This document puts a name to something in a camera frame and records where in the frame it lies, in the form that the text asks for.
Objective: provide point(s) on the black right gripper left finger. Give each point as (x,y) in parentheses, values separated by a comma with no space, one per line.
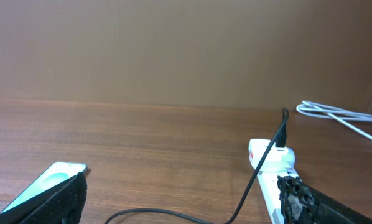
(63,203)

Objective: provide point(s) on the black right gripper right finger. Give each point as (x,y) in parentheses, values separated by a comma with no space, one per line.
(302,204)

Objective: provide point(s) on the smartphone with cyan screen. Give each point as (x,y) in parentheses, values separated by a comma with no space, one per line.
(52,176)

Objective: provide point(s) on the white power strip socket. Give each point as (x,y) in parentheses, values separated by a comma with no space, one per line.
(279,162)

